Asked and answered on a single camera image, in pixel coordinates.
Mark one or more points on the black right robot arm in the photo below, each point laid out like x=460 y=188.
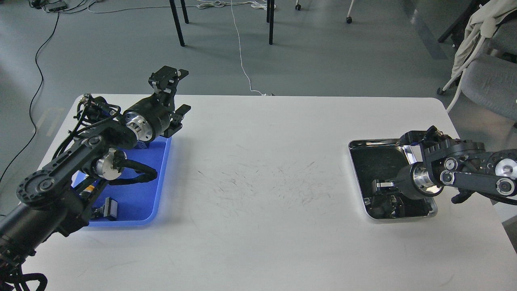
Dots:
x=461 y=164

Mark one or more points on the beige cloth on chair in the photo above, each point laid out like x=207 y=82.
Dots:
x=482 y=22

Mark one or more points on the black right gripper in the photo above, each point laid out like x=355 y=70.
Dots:
x=413 y=181

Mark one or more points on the black contact block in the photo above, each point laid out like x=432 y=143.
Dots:
x=109 y=210

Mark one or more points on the black table leg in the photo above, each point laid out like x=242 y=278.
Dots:
x=270 y=9
x=177 y=24

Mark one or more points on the blue plastic tray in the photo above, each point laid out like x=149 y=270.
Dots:
x=137 y=203

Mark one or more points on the yellow push button switch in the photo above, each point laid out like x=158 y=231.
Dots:
x=89 y=193

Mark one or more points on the black table leg right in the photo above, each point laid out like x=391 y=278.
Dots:
x=270 y=9

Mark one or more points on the grey office chair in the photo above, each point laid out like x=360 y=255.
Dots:
x=489 y=80

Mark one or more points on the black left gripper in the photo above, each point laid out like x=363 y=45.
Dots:
x=156 y=115

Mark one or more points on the silver metal tray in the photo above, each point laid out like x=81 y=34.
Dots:
x=382 y=159

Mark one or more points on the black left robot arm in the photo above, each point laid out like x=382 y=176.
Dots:
x=59 y=197

